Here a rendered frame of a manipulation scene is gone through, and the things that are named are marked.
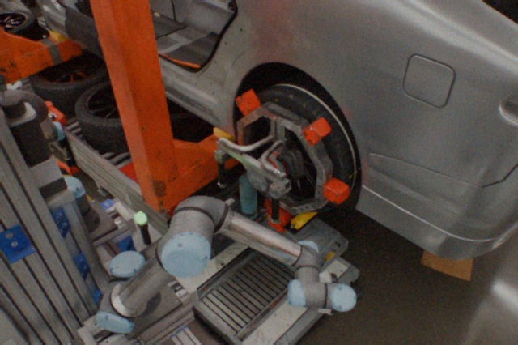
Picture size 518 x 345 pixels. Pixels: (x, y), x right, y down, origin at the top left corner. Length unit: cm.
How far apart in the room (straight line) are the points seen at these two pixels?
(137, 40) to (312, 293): 118
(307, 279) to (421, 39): 84
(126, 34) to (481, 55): 124
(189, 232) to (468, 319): 199
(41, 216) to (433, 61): 129
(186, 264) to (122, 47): 100
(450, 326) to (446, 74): 158
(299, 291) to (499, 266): 200
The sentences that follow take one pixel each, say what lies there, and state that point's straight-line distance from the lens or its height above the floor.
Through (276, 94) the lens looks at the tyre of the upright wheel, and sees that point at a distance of 204.
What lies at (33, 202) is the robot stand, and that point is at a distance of 142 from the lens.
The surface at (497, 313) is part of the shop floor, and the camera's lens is 289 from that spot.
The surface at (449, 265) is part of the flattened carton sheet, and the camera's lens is 298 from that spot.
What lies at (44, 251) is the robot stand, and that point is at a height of 113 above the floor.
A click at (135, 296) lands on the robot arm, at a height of 112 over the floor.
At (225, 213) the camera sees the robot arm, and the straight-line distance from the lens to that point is 124.
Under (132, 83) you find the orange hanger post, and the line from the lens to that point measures 194.
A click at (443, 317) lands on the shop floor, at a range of 274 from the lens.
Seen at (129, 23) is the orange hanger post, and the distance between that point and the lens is 186.
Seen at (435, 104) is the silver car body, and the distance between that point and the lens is 161.
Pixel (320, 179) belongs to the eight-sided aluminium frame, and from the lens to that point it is 196.
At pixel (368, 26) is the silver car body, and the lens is 165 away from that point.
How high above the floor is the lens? 220
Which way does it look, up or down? 45 degrees down
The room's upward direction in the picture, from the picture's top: 1 degrees clockwise
